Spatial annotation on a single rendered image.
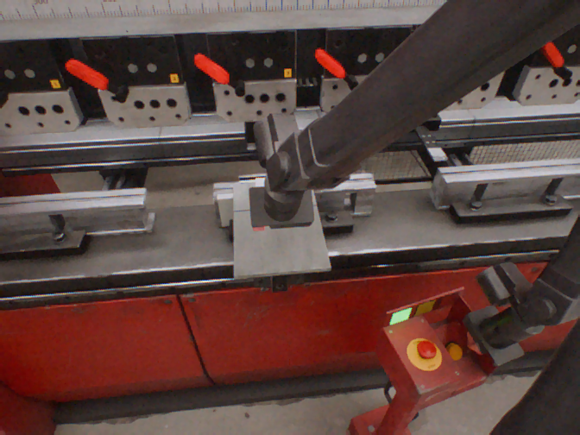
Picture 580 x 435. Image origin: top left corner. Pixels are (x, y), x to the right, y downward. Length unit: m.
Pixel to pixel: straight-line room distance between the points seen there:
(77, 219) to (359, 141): 0.78
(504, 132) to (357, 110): 1.02
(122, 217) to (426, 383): 0.76
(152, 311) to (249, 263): 0.41
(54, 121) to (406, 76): 0.66
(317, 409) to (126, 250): 1.00
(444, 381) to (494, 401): 0.95
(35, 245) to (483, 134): 1.24
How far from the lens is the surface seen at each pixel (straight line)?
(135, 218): 0.99
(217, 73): 0.69
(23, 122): 0.87
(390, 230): 0.99
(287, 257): 0.73
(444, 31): 0.31
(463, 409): 1.78
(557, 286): 0.72
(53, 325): 1.18
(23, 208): 1.06
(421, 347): 0.89
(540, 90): 0.95
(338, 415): 1.66
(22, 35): 0.79
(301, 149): 0.43
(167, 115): 0.78
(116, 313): 1.09
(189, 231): 0.98
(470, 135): 1.30
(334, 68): 0.70
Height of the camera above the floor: 1.57
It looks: 45 degrees down
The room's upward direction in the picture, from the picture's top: straight up
